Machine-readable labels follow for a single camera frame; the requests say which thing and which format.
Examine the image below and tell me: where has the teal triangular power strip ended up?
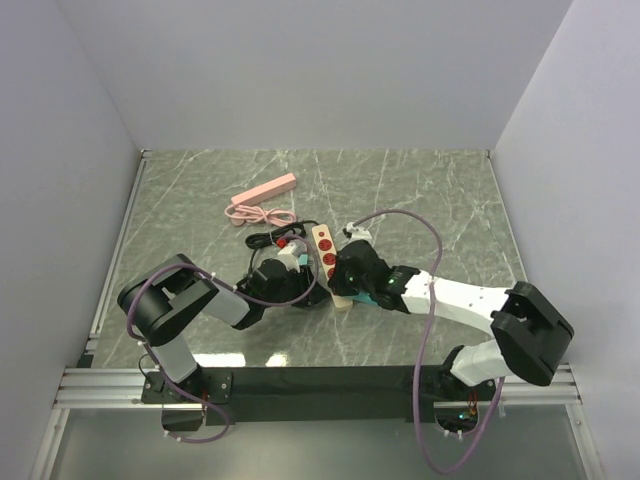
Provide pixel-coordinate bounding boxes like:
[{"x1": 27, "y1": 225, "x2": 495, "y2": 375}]
[{"x1": 350, "y1": 292, "x2": 379, "y2": 307}]

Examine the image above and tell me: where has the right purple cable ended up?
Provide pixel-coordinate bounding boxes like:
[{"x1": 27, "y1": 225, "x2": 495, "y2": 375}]
[{"x1": 357, "y1": 209, "x2": 506, "y2": 475}]

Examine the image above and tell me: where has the beige red power strip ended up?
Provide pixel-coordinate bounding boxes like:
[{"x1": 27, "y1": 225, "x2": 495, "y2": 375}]
[{"x1": 311, "y1": 224, "x2": 353, "y2": 311}]

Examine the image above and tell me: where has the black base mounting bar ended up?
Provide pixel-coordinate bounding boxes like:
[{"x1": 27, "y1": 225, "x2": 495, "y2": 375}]
[{"x1": 141, "y1": 365, "x2": 496, "y2": 425}]

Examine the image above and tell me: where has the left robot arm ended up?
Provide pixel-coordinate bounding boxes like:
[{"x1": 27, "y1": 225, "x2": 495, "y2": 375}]
[{"x1": 117, "y1": 254, "x2": 329, "y2": 402}]

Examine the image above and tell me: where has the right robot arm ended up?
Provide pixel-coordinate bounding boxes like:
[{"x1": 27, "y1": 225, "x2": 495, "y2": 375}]
[{"x1": 328, "y1": 240, "x2": 574, "y2": 399}]

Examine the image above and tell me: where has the pink power cord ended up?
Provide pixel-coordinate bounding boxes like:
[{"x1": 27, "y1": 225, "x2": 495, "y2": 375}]
[{"x1": 224, "y1": 203, "x2": 297, "y2": 229}]

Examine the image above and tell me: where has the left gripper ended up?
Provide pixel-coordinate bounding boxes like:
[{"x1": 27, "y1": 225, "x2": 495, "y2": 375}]
[{"x1": 263, "y1": 264, "x2": 331, "y2": 308}]

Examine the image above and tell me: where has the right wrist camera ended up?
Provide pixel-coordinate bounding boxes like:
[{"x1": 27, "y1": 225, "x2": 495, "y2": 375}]
[{"x1": 342, "y1": 222, "x2": 372, "y2": 242}]

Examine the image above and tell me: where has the aluminium table edge rail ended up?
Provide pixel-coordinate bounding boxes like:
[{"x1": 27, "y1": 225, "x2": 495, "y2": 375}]
[{"x1": 76, "y1": 149, "x2": 152, "y2": 368}]

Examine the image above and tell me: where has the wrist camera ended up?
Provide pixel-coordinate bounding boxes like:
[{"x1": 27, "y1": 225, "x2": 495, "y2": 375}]
[
  {"x1": 276, "y1": 239, "x2": 307, "y2": 272},
  {"x1": 342, "y1": 222, "x2": 372, "y2": 242}
]

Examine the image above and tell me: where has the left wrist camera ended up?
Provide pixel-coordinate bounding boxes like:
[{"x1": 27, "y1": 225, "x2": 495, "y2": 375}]
[{"x1": 276, "y1": 239, "x2": 307, "y2": 272}]

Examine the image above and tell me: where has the black coiled power cord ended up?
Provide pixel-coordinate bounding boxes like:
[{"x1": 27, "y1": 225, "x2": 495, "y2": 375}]
[{"x1": 244, "y1": 219, "x2": 322, "y2": 271}]

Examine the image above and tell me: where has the pink power strip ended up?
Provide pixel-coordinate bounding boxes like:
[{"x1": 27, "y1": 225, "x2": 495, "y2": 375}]
[{"x1": 231, "y1": 173, "x2": 297, "y2": 207}]

